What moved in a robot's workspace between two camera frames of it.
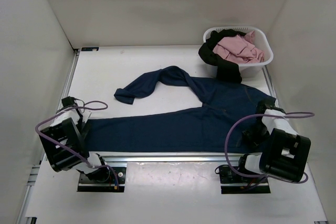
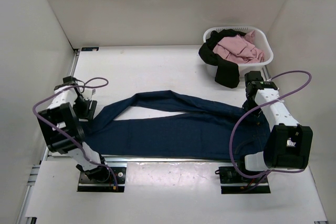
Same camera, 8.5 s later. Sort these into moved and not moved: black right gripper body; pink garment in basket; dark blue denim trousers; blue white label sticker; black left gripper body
Moved: black right gripper body; black left gripper body; dark blue denim trousers
Not moved: pink garment in basket; blue white label sticker
